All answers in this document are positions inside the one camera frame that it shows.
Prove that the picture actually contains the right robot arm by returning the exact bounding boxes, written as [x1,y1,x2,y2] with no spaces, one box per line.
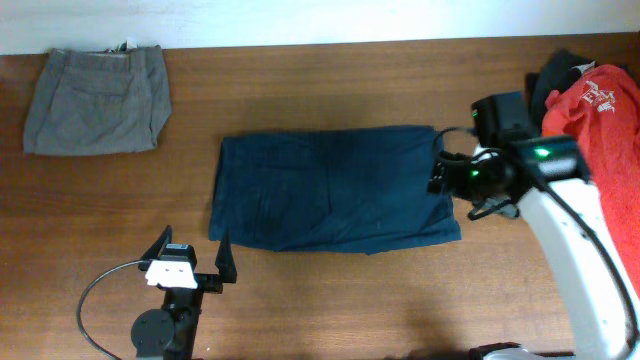
[428,136,639,359]

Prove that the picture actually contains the red printed t-shirt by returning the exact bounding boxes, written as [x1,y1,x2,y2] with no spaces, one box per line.
[542,65,639,289]

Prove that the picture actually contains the folded grey shorts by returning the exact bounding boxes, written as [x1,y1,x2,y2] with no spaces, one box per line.
[23,45,172,156]

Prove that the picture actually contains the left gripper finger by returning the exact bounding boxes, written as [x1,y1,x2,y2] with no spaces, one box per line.
[141,225,173,260]
[215,230,238,284]

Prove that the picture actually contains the navy blue shorts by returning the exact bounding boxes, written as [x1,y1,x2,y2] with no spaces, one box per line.
[208,125,461,255]

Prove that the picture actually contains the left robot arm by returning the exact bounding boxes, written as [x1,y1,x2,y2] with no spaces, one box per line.
[131,226,237,360]

